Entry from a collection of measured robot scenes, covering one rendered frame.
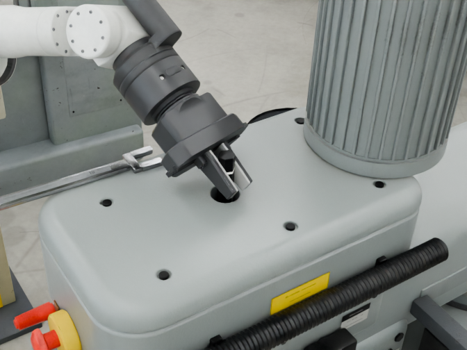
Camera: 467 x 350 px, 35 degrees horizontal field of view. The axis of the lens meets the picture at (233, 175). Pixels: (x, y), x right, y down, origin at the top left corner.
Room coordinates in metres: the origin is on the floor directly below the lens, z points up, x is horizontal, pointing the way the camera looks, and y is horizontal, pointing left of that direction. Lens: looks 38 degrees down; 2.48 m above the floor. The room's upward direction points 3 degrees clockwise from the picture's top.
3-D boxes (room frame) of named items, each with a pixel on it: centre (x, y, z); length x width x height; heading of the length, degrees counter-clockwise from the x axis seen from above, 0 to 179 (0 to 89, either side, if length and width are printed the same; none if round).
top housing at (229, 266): (0.74, 0.00, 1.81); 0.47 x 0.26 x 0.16; 125
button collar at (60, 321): (0.60, 0.20, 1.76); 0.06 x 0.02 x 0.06; 35
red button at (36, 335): (0.58, 0.22, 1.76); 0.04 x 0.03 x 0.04; 35
